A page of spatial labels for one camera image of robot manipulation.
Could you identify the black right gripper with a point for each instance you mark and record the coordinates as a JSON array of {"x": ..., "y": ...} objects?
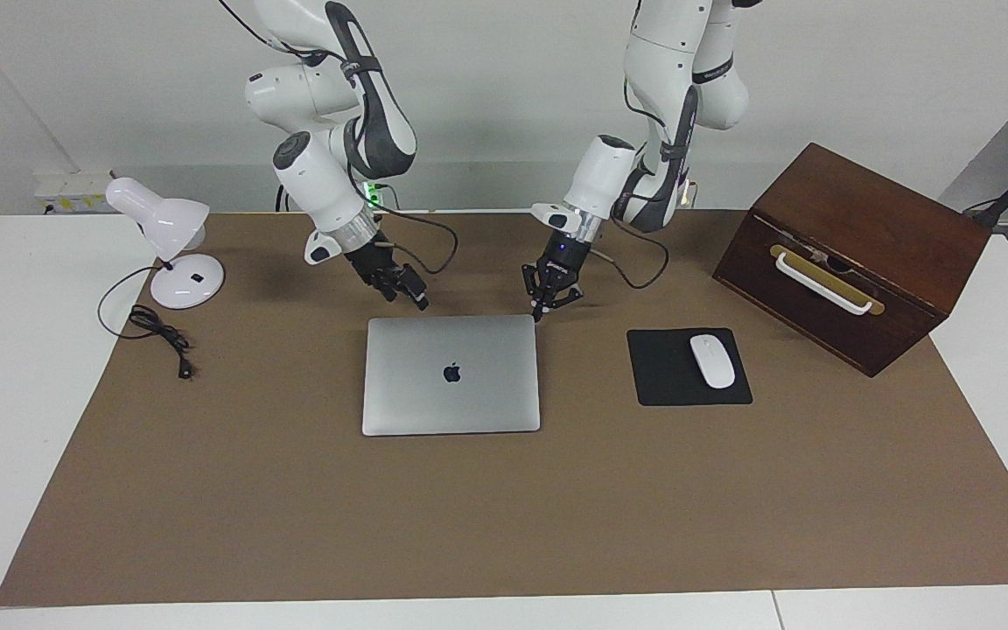
[{"x": 373, "y": 262}]

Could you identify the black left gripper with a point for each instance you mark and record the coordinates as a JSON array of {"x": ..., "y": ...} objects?
[{"x": 563, "y": 254}]

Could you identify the silver laptop with black logo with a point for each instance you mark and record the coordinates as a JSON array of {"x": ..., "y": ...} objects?
[{"x": 451, "y": 402}]

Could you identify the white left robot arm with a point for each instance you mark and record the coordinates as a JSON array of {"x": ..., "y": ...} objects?
[{"x": 661, "y": 52}]

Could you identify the black mouse pad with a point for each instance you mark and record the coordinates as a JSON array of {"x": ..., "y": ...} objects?
[{"x": 661, "y": 372}]

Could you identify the white computer mouse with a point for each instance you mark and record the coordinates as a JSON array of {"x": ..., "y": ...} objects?
[{"x": 712, "y": 360}]

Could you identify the brown table mat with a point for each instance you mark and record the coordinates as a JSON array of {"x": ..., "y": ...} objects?
[{"x": 504, "y": 525}]

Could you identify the white desk lamp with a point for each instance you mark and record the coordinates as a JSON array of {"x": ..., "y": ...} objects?
[{"x": 163, "y": 219}]

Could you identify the dark brown wooden box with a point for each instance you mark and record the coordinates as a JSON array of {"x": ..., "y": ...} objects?
[{"x": 871, "y": 210}]

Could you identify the white power strip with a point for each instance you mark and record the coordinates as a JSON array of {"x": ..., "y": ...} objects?
[{"x": 75, "y": 188}]

